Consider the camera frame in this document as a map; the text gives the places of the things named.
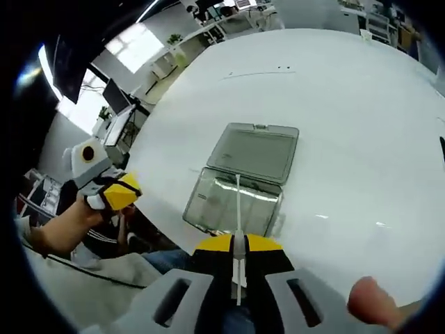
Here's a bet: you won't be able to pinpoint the person's left hand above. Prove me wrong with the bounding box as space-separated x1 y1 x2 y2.
74 198 114 227

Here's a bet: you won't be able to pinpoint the clear plastic divider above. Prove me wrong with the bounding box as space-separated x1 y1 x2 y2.
232 175 248 307

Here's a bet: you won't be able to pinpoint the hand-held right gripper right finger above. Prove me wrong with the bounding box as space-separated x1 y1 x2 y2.
245 233 387 334

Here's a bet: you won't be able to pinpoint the monitor on stand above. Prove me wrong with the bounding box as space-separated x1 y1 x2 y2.
102 78 131 116

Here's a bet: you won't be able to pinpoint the person's grey shirt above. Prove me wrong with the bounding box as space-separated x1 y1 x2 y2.
20 243 164 334

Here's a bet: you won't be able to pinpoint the black chest device cable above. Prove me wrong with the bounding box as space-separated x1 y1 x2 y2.
44 253 147 289

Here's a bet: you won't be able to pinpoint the metal shelf rack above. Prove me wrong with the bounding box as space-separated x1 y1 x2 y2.
19 168 65 218

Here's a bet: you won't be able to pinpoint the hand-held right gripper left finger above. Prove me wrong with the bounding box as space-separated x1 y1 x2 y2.
111 233 234 334

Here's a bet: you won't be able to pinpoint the person's right hand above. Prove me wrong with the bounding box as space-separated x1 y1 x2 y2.
347 276 421 330

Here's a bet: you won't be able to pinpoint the transparent grey guide fixture box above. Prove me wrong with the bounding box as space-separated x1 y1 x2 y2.
182 122 300 238

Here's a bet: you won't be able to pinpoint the person's blue jeans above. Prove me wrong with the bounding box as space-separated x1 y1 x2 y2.
140 250 195 283

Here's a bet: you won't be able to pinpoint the large dark wall screen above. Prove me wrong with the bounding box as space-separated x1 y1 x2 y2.
44 34 88 105

